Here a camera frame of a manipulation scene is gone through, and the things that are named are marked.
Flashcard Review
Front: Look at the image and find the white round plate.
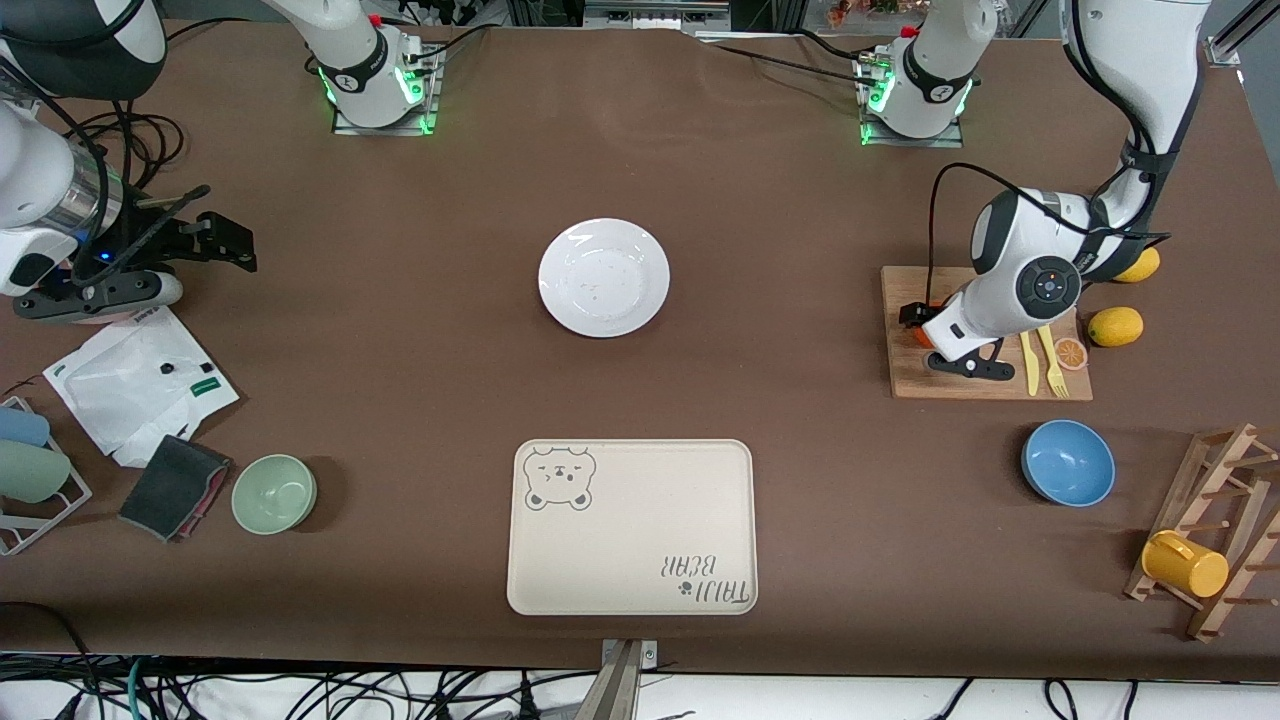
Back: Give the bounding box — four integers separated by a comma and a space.
538, 218, 672, 339

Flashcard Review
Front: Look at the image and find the wooden cutting board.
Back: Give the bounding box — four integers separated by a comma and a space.
881, 265, 1094, 402

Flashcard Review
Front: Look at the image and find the yellow plastic fork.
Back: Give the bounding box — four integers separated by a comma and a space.
1037, 325, 1070, 399

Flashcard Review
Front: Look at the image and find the white plastic bag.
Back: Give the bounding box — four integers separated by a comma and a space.
42, 305, 241, 469

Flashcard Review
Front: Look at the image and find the yellow lemon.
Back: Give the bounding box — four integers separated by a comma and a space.
1112, 246, 1162, 284
1088, 306, 1144, 349

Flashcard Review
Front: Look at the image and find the blue bowl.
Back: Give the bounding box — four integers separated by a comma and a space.
1021, 419, 1117, 508

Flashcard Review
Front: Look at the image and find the light blue cup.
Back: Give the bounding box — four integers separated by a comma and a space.
0, 405, 51, 448

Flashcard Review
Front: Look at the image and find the dark grey folded cloth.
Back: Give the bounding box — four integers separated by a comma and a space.
118, 434, 233, 544

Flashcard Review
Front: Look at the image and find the pale green bowl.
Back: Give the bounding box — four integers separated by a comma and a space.
231, 454, 319, 537

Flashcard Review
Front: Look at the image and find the grey green cup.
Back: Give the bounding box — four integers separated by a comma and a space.
0, 440, 73, 505

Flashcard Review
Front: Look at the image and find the cream bear print tray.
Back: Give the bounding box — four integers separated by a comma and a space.
506, 438, 759, 617

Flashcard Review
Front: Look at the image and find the yellow mug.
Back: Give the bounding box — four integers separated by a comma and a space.
1141, 530, 1230, 599

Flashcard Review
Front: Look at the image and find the wooden cup rack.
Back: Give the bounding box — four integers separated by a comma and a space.
1124, 423, 1280, 643

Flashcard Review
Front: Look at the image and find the black cable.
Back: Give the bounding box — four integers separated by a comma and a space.
60, 100, 191, 216
927, 162, 1173, 303
0, 600, 96, 691
700, 38, 881, 86

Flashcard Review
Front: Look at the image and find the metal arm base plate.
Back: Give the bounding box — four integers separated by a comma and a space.
330, 38, 444, 138
856, 52, 971, 149

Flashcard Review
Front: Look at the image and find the white wire rack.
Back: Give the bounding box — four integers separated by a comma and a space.
0, 397, 93, 557

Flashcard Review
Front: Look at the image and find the metal mount bracket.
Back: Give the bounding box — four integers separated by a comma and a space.
575, 638, 661, 720

